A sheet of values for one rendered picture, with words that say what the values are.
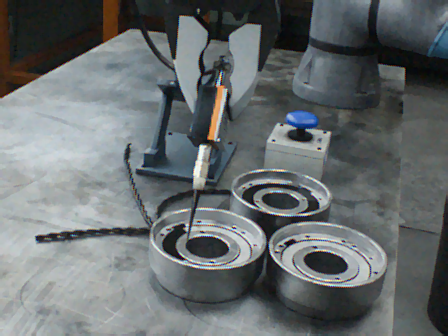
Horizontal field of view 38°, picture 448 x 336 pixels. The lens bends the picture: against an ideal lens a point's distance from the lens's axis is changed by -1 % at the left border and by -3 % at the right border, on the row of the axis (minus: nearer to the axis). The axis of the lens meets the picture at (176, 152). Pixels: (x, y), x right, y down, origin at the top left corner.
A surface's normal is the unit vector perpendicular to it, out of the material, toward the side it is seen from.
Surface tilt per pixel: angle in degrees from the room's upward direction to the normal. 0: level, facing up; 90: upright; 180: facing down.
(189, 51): 90
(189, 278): 90
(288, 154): 90
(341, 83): 72
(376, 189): 0
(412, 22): 99
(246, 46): 90
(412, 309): 0
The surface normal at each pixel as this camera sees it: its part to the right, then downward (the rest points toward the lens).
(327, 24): -0.69, 0.26
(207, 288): -0.02, 0.40
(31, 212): 0.06, -0.91
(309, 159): -0.32, 0.36
